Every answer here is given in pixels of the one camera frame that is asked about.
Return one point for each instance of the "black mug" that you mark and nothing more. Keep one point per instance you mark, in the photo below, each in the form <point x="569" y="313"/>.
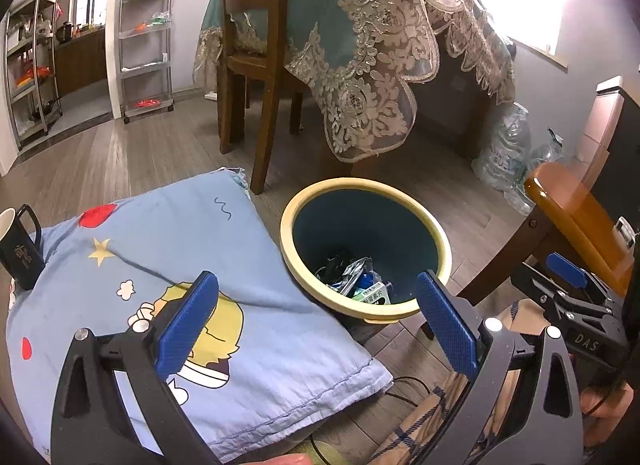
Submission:
<point x="20" y="260"/>

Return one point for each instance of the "patterned shorts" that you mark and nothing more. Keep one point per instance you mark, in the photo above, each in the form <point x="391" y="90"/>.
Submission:
<point x="425" y="425"/>

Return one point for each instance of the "orange wooden chair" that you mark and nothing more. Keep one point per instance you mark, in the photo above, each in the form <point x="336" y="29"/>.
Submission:
<point x="565" y="205"/>

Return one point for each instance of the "clear plastic bottle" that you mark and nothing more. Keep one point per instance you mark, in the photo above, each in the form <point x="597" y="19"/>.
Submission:
<point x="545" y="155"/>

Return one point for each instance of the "white power strip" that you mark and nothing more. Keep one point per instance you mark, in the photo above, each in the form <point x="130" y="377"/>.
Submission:
<point x="211" y="95"/>

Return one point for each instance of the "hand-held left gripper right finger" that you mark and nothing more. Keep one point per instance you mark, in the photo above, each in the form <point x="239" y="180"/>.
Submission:
<point x="445" y="325"/>

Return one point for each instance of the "blue cartoon printed pillow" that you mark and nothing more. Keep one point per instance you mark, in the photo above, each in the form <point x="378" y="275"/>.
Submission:
<point x="275" y="325"/>

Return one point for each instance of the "green cloth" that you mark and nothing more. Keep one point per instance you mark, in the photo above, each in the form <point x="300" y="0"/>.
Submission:
<point x="330" y="457"/>

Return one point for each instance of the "kitchen counter cabinet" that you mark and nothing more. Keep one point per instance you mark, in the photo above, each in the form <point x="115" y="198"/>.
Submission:
<point x="80" y="65"/>

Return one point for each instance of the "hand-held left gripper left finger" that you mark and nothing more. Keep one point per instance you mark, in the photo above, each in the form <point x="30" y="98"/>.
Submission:
<point x="187" y="325"/>

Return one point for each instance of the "white dark cabinet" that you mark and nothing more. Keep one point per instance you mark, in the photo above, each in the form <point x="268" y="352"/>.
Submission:
<point x="607" y="115"/>

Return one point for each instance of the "metal shelf rack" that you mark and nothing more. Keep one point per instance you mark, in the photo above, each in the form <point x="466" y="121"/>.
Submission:
<point x="30" y="80"/>

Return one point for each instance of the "yellow rimmed teal bin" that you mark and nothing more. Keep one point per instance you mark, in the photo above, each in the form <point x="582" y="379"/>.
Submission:
<point x="360" y="225"/>

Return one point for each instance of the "green white medicine box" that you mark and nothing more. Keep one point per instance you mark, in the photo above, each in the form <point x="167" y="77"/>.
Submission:
<point x="372" y="293"/>

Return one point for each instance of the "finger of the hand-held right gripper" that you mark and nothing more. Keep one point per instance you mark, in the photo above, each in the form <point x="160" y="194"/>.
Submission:
<point x="565" y="267"/>
<point x="537" y="290"/>

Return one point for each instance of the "person's right hand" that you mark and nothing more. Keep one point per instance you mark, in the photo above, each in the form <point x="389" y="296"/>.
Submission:
<point x="607" y="402"/>

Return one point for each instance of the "silver foil wrapper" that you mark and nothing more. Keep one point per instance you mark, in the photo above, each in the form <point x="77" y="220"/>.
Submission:
<point x="357" y="269"/>

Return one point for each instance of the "white storage cart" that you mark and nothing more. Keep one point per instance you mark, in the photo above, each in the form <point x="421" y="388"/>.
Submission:
<point x="145" y="107"/>

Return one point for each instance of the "dark wooden chair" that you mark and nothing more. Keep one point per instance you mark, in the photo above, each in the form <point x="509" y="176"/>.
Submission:
<point x="262" y="95"/>

